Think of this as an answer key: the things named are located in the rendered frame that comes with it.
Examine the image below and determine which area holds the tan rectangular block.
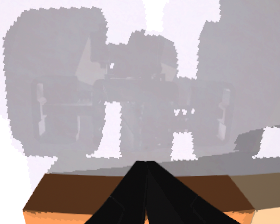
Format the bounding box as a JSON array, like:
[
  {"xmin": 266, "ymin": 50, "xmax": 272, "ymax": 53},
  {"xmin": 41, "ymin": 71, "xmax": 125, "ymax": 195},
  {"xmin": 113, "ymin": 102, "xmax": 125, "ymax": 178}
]
[{"xmin": 230, "ymin": 172, "xmax": 280, "ymax": 224}]

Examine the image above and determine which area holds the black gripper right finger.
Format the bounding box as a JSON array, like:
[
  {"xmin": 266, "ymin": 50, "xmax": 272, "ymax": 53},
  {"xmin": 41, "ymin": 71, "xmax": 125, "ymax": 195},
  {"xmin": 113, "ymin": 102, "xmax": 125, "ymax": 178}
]
[{"xmin": 146, "ymin": 161, "xmax": 241, "ymax": 224}]

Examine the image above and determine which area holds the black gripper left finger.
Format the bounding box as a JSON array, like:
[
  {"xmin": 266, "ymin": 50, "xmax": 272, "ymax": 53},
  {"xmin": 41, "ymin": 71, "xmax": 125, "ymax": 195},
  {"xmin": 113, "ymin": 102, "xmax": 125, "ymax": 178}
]
[{"xmin": 84, "ymin": 161, "xmax": 149, "ymax": 224}]

